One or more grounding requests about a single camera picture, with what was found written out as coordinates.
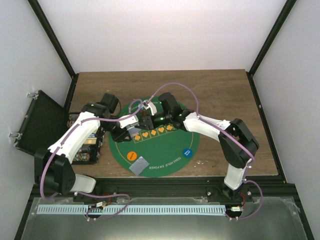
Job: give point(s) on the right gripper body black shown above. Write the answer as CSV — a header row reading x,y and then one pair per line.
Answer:
x,y
167,117

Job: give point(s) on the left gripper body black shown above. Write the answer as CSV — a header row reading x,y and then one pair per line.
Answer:
x,y
117,137

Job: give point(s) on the blue patterned card deck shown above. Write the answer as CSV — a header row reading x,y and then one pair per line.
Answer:
x,y
133,131

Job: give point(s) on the orange big blind button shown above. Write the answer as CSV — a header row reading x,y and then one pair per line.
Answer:
x,y
132,156

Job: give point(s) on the dealt cards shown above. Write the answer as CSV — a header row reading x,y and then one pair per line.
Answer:
x,y
139,166

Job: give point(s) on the blue small blind button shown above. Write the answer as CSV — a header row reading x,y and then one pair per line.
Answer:
x,y
187,153

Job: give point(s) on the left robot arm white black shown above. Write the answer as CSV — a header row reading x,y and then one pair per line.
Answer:
x,y
53,166

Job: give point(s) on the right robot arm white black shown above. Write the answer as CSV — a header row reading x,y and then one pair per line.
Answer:
x,y
238,144

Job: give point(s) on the stacked poker chips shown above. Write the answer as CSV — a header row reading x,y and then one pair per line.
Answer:
x,y
143,113

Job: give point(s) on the round green poker mat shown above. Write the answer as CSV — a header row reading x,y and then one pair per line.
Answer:
x,y
161,147

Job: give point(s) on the black poker chip case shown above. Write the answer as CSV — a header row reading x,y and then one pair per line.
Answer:
x,y
89,152

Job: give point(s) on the light blue slotted strip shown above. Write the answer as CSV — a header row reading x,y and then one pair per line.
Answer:
x,y
199,210

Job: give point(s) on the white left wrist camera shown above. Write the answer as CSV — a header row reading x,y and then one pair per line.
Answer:
x,y
128,121

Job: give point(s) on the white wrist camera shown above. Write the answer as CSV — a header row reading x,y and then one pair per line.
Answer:
x,y
149,105
128,121

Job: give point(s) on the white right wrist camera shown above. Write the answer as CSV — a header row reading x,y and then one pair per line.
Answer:
x,y
149,105

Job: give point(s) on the black mounting rail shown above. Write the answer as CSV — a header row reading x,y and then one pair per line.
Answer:
x,y
193,187

